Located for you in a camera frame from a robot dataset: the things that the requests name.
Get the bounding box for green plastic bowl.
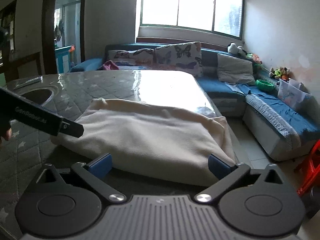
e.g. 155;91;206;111
255;80;274;93

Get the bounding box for left butterfly cushion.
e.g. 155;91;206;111
107;48;154;66

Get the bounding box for flat grey packet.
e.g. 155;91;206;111
14;76;43;90

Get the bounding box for grey plain cushion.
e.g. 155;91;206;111
217;54;255;85

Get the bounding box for round black induction cooktop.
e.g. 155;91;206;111
21;88;55;106

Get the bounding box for colourful plush toys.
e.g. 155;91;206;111
246;53;290;81

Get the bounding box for cream white garment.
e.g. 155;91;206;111
51;98;236;186

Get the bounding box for dark wooden cabinet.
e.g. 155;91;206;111
1;0;42;87

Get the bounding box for blue corner sofa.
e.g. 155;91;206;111
68;42;320;162

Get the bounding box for light blue cabinet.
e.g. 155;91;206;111
55;45;75;74

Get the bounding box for white plush toy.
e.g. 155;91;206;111
227;42;247;57

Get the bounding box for clear plastic storage box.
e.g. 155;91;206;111
278;80;311;112

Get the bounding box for window with green frame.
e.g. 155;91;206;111
140;0;245;39

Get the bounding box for red plastic item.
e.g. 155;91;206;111
296;140;319;197

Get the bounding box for butterfly cushion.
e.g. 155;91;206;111
153;42;203;77
107;48;154;66

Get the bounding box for pink cloth on sofa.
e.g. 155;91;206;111
98;60;119;70

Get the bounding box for person's left hand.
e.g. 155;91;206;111
0;128;12;144

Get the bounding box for right butterfly cushion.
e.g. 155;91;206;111
153;42;203;77

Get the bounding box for blue sofa blanket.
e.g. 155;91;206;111
225;83;319;148

